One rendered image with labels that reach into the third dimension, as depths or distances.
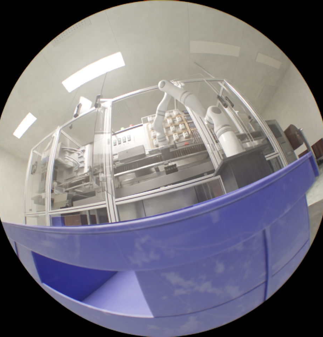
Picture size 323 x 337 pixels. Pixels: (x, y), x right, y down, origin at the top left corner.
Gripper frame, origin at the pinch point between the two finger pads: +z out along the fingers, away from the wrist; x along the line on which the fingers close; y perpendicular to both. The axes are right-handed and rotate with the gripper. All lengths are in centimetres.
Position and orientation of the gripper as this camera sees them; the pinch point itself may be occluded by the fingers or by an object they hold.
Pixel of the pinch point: (170, 166)
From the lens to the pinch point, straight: 100.1
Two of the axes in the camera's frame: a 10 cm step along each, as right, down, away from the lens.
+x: -9.5, 3.0, 0.3
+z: 2.9, 8.7, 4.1
